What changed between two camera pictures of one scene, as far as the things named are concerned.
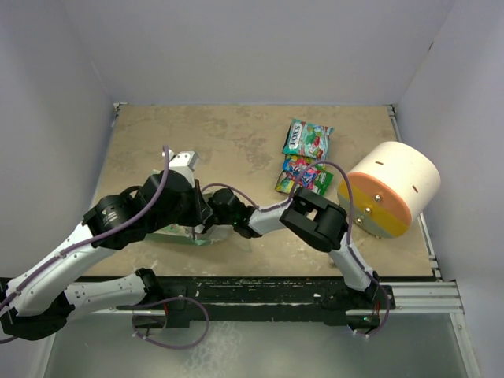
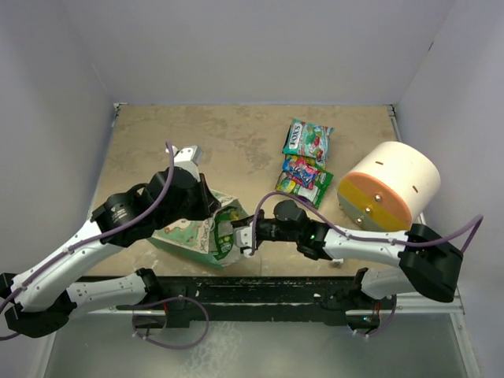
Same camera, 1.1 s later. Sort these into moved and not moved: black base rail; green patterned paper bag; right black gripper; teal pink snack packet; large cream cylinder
Moved: right black gripper; green patterned paper bag
Not moved: black base rail; large cream cylinder; teal pink snack packet
